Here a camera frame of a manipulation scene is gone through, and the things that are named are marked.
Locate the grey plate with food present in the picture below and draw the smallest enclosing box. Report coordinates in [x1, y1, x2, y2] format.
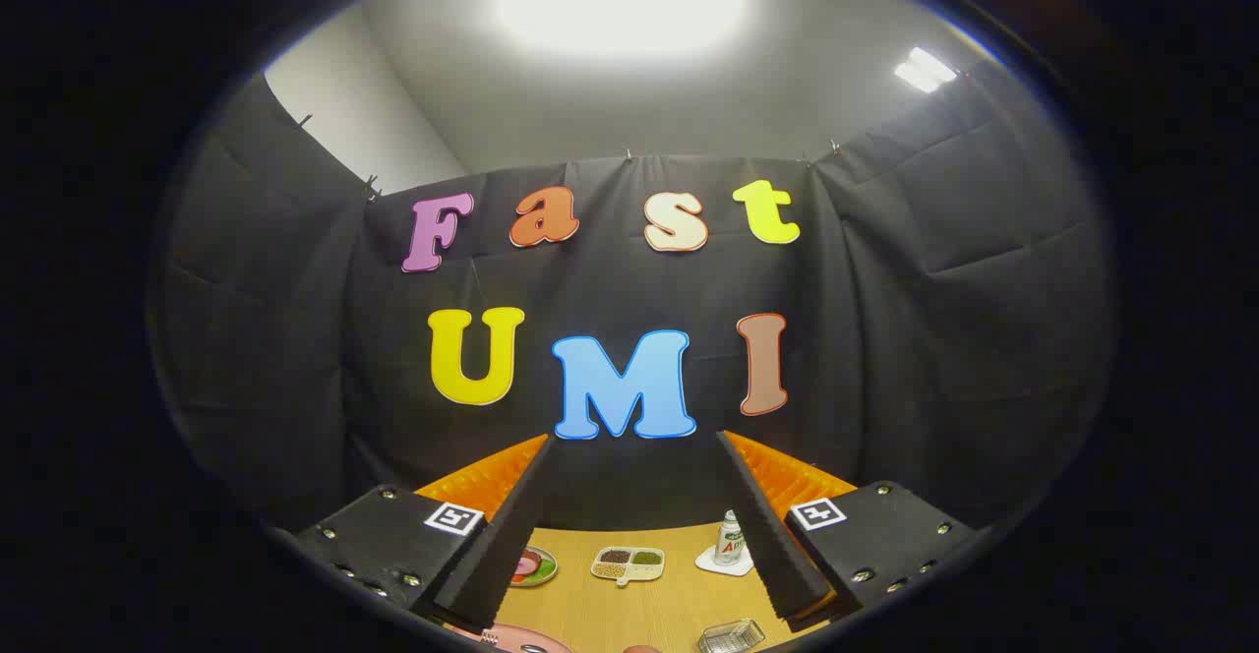
[510, 546, 560, 588]

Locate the white square coaster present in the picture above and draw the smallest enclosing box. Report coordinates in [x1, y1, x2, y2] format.
[694, 545, 754, 577]

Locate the pink round plate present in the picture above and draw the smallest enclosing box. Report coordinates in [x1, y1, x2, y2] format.
[479, 622, 573, 653]

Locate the white drink bottle green label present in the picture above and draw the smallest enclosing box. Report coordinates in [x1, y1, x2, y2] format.
[715, 510, 746, 565]

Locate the metal wire basket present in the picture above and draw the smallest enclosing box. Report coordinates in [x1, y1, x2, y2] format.
[697, 619, 766, 653]

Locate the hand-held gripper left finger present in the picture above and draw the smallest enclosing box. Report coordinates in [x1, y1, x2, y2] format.
[292, 434, 557, 634]

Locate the white divided bean dish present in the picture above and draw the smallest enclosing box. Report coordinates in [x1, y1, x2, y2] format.
[590, 546, 666, 587]

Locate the small rectangular ceiling light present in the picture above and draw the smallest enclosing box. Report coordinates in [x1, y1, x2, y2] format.
[893, 46, 958, 94]

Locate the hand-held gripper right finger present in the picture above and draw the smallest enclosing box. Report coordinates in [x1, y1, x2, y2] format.
[716, 430, 980, 624]

